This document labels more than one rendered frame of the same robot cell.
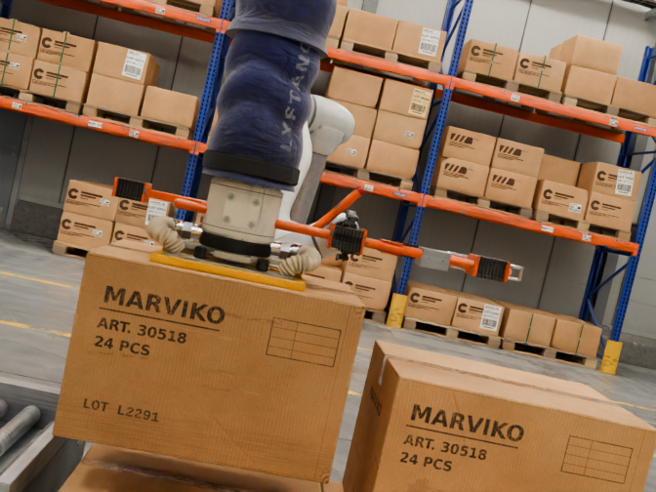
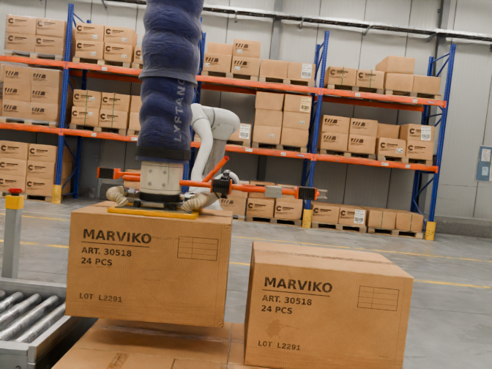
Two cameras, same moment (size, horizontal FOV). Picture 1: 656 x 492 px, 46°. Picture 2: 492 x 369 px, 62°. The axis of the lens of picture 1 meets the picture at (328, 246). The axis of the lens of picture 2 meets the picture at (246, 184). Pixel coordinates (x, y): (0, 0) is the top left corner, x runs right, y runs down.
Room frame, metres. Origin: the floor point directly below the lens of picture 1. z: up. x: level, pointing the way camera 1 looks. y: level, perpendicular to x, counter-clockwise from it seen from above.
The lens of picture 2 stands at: (0.13, -0.27, 1.31)
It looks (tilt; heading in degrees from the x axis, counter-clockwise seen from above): 3 degrees down; 4
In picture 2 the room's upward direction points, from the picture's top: 6 degrees clockwise
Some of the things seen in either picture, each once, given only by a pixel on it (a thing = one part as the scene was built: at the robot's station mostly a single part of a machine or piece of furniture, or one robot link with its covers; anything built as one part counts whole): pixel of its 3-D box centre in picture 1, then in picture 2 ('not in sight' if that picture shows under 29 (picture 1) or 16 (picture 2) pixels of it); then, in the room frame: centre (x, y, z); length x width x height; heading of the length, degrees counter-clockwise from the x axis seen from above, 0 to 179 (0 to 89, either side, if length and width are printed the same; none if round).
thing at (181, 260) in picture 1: (230, 264); (154, 208); (1.69, 0.20, 1.09); 0.34 x 0.10 x 0.05; 95
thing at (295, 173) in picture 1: (251, 168); (163, 153); (1.79, 0.21, 1.31); 0.23 x 0.23 x 0.04
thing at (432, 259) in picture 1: (432, 259); (272, 191); (1.83, -0.25, 1.20); 0.07 x 0.07 x 0.04; 5
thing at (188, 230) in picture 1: (235, 243); (159, 196); (1.79, 0.21, 1.13); 0.34 x 0.25 x 0.06; 95
